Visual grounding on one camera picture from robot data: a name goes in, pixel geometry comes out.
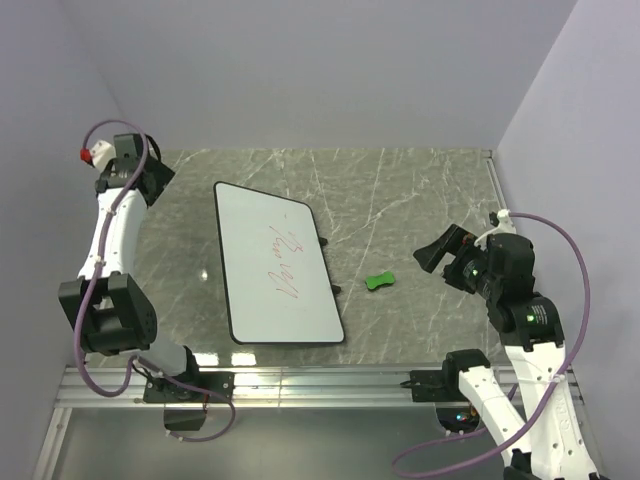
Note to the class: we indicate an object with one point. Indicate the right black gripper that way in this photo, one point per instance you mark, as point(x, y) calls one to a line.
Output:
point(456, 240)

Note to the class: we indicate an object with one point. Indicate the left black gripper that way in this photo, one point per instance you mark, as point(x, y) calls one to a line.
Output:
point(162, 175)

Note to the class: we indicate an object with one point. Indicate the green whiteboard eraser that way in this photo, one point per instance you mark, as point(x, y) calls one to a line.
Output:
point(375, 282)

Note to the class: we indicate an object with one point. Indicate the white whiteboard black frame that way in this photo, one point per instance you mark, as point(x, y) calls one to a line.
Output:
point(276, 280)

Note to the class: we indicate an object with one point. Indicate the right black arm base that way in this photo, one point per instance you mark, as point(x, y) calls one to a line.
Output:
point(429, 386)

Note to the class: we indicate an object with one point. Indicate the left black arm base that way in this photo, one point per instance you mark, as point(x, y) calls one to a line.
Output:
point(210, 387)

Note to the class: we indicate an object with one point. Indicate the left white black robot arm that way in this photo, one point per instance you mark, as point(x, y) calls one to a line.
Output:
point(108, 311)

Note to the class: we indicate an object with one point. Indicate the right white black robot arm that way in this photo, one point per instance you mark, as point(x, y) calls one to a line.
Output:
point(544, 441)

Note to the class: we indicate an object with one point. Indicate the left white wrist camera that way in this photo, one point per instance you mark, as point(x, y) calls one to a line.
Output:
point(99, 155)

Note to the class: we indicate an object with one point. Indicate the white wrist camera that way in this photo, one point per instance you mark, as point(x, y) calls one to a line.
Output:
point(501, 223)
point(99, 155)

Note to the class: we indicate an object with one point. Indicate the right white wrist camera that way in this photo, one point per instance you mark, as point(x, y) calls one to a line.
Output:
point(501, 223)

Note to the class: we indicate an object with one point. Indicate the right side aluminium rail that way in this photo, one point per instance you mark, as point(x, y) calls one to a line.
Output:
point(487, 155)

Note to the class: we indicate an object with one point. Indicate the aluminium mounting rail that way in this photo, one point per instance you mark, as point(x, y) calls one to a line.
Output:
point(345, 386)

